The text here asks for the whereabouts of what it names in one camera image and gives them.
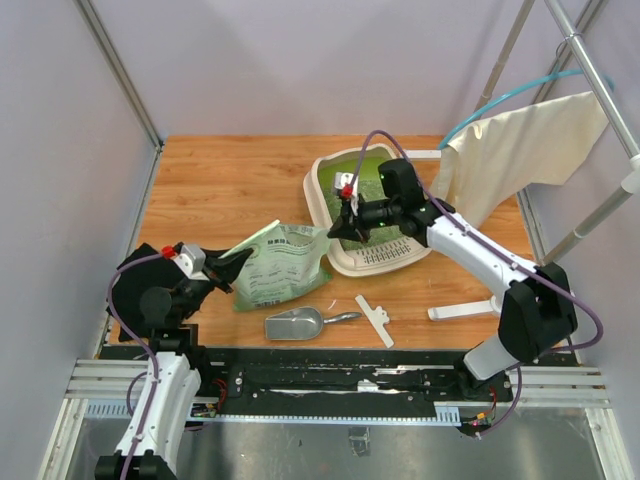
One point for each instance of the green cat litter bag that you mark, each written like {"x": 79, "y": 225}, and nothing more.
{"x": 285, "y": 264}

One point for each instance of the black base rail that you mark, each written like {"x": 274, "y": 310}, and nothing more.
{"x": 317, "y": 386}

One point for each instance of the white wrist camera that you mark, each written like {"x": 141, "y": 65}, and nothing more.
{"x": 345, "y": 187}
{"x": 191, "y": 261}

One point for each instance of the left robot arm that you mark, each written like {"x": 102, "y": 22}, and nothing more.
{"x": 160, "y": 350}

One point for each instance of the cream fabric bag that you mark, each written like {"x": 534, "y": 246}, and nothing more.
{"x": 494, "y": 158}

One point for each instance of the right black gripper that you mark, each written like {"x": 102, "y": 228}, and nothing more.
{"x": 356, "y": 231}

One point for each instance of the beige green litter box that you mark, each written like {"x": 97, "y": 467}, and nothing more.
{"x": 386, "y": 249}

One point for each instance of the metal litter scoop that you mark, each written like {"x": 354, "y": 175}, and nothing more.
{"x": 302, "y": 323}

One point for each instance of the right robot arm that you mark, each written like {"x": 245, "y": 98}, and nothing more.
{"x": 536, "y": 310}

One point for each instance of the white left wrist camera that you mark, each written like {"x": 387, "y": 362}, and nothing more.
{"x": 191, "y": 261}

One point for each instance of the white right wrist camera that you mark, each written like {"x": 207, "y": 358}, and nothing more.
{"x": 345, "y": 187}

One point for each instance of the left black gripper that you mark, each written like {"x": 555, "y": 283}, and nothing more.
{"x": 222, "y": 268}

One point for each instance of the white plastic bag clip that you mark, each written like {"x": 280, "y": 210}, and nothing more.
{"x": 378, "y": 318}

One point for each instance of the white metal drying rack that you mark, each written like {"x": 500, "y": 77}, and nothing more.
{"x": 591, "y": 223}

